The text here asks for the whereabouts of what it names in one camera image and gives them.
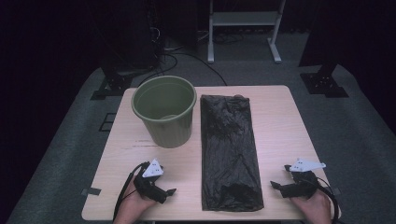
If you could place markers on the dark equipment cabinet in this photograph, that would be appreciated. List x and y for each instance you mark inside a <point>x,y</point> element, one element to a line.
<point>130,34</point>

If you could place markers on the white metal stand frame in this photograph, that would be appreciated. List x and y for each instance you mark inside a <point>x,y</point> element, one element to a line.
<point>244,18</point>

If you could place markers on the person's right hand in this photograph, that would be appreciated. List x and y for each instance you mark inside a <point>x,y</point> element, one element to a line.
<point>314,208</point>

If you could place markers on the grey tape strip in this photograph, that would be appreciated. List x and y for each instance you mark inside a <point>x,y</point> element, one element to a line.
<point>91,191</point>
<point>336,191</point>

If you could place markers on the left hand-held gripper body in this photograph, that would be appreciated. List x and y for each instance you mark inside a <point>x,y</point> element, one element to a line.
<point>149,186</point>

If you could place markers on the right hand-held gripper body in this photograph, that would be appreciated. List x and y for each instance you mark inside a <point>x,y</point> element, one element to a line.
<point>300,188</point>

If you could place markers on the black metal stand base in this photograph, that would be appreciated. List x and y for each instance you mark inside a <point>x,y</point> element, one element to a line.
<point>323,82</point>
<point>113,84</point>

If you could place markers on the green plastic trash bin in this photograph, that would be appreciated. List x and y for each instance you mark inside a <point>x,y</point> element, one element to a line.
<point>169,135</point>

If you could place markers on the black plastic garbage bag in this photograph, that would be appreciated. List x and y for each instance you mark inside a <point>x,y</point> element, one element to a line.
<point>229,149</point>

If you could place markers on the person's left hand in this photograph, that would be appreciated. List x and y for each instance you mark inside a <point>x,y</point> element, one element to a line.
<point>130,207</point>

